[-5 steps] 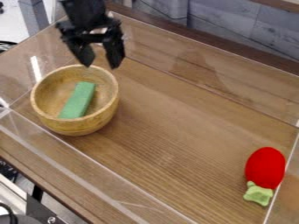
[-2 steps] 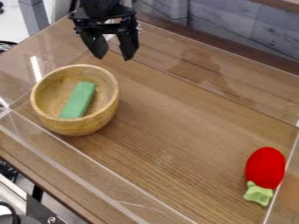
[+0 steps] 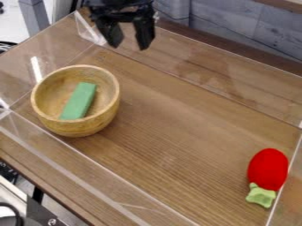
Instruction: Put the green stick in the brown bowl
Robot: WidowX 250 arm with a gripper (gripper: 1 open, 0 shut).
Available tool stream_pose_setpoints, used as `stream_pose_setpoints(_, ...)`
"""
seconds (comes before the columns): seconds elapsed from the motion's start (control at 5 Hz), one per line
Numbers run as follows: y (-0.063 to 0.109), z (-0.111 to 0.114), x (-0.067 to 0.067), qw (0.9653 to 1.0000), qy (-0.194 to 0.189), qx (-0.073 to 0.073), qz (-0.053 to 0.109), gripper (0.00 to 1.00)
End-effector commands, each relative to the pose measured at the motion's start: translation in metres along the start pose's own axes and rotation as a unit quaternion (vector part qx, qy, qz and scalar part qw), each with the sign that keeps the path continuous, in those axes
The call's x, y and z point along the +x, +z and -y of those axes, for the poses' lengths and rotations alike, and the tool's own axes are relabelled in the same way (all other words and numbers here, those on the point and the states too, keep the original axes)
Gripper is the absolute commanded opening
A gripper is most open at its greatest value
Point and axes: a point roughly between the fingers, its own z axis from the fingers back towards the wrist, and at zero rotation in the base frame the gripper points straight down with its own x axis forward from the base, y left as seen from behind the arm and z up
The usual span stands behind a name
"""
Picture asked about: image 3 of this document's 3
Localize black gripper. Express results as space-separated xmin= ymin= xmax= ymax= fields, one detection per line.
xmin=84 ymin=0 xmax=156 ymax=50

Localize black cable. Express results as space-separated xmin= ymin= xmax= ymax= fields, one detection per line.
xmin=0 ymin=201 xmax=25 ymax=226

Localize clear acrylic tray walls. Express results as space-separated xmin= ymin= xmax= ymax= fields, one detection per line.
xmin=0 ymin=17 xmax=302 ymax=226

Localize brown wooden bowl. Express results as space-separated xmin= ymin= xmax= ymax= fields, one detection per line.
xmin=31 ymin=64 xmax=120 ymax=137

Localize black table clamp bracket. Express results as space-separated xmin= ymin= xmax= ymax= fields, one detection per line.
xmin=24 ymin=197 xmax=68 ymax=226

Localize red plush strawberry toy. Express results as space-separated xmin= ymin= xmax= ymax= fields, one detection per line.
xmin=246 ymin=148 xmax=289 ymax=208

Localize green rectangular stick block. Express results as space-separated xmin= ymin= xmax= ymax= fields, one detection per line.
xmin=59 ymin=82 xmax=96 ymax=120

